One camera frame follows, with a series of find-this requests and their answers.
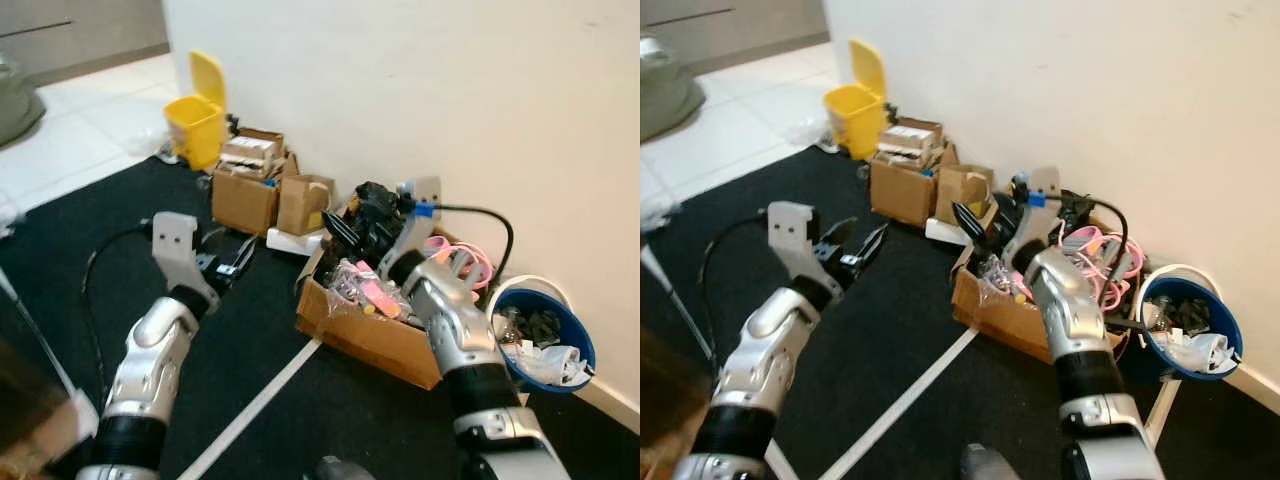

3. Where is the grey-green beanbag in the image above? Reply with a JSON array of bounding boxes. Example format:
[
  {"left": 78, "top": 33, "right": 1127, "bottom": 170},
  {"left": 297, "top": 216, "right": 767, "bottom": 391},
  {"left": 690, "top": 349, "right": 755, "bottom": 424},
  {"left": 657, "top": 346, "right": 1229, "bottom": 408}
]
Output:
[
  {"left": 0, "top": 55, "right": 47, "bottom": 148},
  {"left": 640, "top": 38, "right": 706, "bottom": 141}
]

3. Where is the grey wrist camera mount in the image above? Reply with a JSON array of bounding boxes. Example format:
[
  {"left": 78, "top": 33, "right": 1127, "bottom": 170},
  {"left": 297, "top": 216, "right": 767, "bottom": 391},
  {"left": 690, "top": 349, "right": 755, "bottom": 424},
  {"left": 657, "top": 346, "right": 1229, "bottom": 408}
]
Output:
[
  {"left": 765, "top": 202, "right": 836, "bottom": 291},
  {"left": 385, "top": 176, "right": 443, "bottom": 271},
  {"left": 1003, "top": 165, "right": 1063, "bottom": 266},
  {"left": 150, "top": 212, "right": 223, "bottom": 306}
]

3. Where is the white printed pack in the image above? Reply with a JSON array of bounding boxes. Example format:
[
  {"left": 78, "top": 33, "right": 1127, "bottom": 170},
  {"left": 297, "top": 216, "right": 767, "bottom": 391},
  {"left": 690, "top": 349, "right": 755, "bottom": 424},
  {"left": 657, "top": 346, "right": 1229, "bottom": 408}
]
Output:
[
  {"left": 880, "top": 122, "right": 943, "bottom": 159},
  {"left": 220, "top": 135, "right": 283, "bottom": 169}
]

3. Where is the grey cabinet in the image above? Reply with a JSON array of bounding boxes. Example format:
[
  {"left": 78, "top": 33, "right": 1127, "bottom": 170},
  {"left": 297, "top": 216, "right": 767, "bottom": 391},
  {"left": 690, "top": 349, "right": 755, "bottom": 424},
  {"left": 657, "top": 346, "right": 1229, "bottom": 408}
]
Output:
[
  {"left": 640, "top": 0, "right": 829, "bottom": 76},
  {"left": 0, "top": 0, "right": 169, "bottom": 87}
]

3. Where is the large shallow cardboard box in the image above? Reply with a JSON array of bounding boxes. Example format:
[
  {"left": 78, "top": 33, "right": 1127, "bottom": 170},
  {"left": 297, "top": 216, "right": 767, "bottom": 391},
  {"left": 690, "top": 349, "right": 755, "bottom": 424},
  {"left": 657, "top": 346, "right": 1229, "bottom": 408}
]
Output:
[
  {"left": 950, "top": 225, "right": 1146, "bottom": 366},
  {"left": 294, "top": 225, "right": 491, "bottom": 391}
]

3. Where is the white flat box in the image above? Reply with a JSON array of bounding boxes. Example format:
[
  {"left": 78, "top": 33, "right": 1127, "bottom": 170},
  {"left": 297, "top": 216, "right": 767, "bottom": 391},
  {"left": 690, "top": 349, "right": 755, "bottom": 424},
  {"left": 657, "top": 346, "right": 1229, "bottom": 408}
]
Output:
[
  {"left": 925, "top": 217, "right": 971, "bottom": 246},
  {"left": 266, "top": 227, "right": 326, "bottom": 257}
]

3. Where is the white crumpled plastic bag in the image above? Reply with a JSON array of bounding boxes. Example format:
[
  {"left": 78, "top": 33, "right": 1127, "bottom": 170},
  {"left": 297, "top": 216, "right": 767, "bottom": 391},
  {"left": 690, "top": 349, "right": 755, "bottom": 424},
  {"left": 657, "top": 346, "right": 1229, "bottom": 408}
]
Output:
[
  {"left": 503, "top": 340, "right": 593, "bottom": 388},
  {"left": 1160, "top": 330, "right": 1236, "bottom": 376}
]

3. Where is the yellow lidded rubbish bin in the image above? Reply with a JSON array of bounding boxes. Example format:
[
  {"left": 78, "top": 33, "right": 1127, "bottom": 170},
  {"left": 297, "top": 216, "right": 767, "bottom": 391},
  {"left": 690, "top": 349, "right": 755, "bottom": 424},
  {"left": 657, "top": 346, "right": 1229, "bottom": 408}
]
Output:
[
  {"left": 823, "top": 38, "right": 888, "bottom": 161},
  {"left": 163, "top": 50, "right": 229, "bottom": 171}
]

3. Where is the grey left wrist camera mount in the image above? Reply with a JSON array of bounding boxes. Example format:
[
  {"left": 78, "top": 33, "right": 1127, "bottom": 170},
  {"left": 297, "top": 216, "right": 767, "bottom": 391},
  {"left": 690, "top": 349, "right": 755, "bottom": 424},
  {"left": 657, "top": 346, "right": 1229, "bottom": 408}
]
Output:
[
  {"left": 765, "top": 202, "right": 836, "bottom": 291},
  {"left": 150, "top": 212, "right": 223, "bottom": 306}
]

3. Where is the pink cord bundle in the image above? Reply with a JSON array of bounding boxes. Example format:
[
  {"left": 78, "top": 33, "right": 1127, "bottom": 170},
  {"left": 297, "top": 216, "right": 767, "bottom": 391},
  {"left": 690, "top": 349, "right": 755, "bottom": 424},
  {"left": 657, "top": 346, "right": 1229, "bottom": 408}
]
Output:
[
  {"left": 425, "top": 235, "right": 494, "bottom": 293},
  {"left": 1060, "top": 225, "right": 1143, "bottom": 311}
]

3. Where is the blue round bucket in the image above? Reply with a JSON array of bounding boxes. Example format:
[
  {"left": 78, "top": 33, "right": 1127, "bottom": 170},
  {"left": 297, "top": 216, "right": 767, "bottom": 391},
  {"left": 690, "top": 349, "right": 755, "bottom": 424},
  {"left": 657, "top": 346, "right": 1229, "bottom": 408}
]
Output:
[
  {"left": 1140, "top": 275, "right": 1244, "bottom": 382},
  {"left": 487, "top": 285, "right": 598, "bottom": 395}
]

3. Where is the clear bag with pink items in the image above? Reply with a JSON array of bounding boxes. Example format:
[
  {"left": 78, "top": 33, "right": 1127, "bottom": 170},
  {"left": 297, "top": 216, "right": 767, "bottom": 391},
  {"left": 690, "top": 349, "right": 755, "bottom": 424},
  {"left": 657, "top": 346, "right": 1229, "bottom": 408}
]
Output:
[
  {"left": 975, "top": 255, "right": 1036, "bottom": 306},
  {"left": 330, "top": 258, "right": 411, "bottom": 321}
]

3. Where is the white floor tape strip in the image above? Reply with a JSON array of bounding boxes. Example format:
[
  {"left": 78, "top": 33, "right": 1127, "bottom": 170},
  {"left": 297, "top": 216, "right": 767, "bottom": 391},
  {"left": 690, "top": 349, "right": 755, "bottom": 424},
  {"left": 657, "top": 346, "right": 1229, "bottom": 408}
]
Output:
[
  {"left": 818, "top": 325, "right": 979, "bottom": 480},
  {"left": 178, "top": 338, "right": 323, "bottom": 480}
]

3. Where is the grey robot leg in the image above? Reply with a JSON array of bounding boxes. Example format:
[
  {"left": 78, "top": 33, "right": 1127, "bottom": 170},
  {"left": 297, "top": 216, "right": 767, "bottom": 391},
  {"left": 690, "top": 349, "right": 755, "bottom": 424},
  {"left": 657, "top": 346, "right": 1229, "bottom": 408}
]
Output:
[
  {"left": 316, "top": 455, "right": 376, "bottom": 480},
  {"left": 960, "top": 443, "right": 1016, "bottom": 480}
]

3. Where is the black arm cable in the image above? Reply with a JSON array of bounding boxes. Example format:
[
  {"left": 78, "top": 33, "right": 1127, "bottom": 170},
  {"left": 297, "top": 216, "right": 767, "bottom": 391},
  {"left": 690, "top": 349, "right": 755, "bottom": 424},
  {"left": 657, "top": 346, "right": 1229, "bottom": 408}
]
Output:
[
  {"left": 432, "top": 203, "right": 516, "bottom": 291},
  {"left": 82, "top": 222, "right": 156, "bottom": 401},
  {"left": 1045, "top": 193, "right": 1131, "bottom": 291},
  {"left": 697, "top": 212, "right": 771, "bottom": 366}
]

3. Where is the small brown cardboard box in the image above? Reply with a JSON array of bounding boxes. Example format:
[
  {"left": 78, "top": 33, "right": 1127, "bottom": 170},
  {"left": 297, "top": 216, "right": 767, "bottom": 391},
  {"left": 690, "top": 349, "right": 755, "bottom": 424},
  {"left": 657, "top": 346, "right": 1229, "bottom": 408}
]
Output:
[
  {"left": 935, "top": 163, "right": 996, "bottom": 226},
  {"left": 277, "top": 174, "right": 337, "bottom": 237}
]

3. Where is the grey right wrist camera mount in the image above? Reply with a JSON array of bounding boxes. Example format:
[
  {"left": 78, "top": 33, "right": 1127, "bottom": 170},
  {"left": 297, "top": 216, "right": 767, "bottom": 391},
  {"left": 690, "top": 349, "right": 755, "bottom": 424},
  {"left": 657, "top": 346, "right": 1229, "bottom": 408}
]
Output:
[
  {"left": 1003, "top": 165, "right": 1063, "bottom": 266},
  {"left": 385, "top": 176, "right": 443, "bottom": 271}
]

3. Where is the black carpet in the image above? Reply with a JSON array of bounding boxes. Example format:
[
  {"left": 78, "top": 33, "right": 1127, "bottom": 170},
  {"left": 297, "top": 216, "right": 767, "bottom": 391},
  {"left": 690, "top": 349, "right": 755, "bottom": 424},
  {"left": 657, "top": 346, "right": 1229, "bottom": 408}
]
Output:
[
  {"left": 0, "top": 155, "right": 641, "bottom": 480},
  {"left": 640, "top": 145, "right": 1280, "bottom": 480}
]

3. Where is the open cardboard box with packs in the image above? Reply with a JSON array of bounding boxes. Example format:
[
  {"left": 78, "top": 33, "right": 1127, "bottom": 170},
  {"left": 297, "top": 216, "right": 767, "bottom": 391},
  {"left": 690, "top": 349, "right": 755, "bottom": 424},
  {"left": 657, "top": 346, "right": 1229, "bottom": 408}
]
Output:
[
  {"left": 210, "top": 128, "right": 299, "bottom": 237},
  {"left": 868, "top": 118, "right": 959, "bottom": 229}
]

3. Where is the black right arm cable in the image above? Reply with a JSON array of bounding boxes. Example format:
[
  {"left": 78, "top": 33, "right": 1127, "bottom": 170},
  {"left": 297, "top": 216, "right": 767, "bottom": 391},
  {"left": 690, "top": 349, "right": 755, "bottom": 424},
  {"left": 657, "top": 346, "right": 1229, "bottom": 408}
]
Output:
[
  {"left": 1045, "top": 193, "right": 1131, "bottom": 291},
  {"left": 432, "top": 203, "right": 516, "bottom": 291}
]

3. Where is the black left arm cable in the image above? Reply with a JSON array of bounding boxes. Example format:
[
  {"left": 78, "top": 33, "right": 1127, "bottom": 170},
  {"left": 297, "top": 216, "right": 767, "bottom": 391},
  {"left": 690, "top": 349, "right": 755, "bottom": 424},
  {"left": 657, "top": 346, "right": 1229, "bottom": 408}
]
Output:
[
  {"left": 697, "top": 212, "right": 771, "bottom": 366},
  {"left": 82, "top": 222, "right": 156, "bottom": 401}
]

